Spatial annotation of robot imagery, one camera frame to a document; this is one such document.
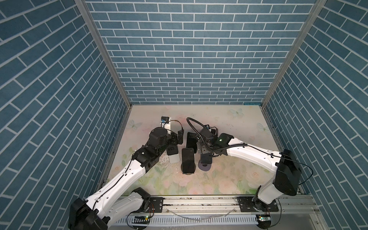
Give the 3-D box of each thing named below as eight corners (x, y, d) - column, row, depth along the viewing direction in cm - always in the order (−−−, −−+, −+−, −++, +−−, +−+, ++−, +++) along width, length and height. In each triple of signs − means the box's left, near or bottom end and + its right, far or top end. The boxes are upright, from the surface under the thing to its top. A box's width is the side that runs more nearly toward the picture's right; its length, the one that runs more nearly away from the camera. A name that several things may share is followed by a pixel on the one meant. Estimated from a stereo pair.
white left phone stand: (169, 163, 91) (168, 159, 86) (169, 158, 93) (168, 154, 89) (179, 163, 91) (178, 159, 86) (179, 158, 93) (179, 154, 89)
